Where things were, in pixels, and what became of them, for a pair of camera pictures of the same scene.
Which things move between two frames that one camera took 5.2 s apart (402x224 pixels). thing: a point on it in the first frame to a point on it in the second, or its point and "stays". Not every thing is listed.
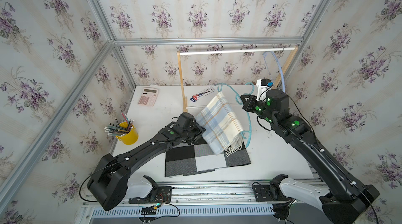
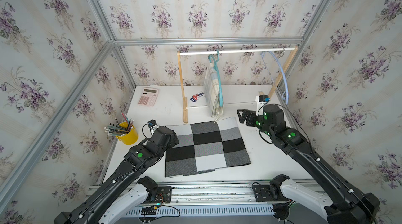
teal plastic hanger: (246, 91) to (215, 59)
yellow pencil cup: (131, 137) stays
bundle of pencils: (115, 130) stays
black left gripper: (200, 131) to (171, 143)
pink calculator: (148, 97) stays
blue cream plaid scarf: (220, 126) to (212, 92)
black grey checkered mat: (197, 157) stays
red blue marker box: (202, 94) stays
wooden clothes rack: (294, 49) stays
